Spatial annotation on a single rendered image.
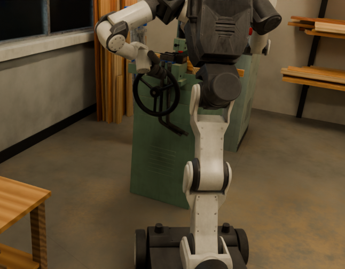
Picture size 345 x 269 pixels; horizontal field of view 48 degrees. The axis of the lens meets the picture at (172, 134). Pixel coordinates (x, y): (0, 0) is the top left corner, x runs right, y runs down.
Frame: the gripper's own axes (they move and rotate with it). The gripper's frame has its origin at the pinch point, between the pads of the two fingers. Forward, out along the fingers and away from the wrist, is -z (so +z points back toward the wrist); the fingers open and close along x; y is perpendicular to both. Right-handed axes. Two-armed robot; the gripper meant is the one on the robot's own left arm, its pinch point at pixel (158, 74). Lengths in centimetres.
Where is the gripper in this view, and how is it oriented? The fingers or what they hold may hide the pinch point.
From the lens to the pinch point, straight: 206.7
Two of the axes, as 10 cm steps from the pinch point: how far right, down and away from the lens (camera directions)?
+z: -2.9, -1.9, -9.4
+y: 4.0, -9.1, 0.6
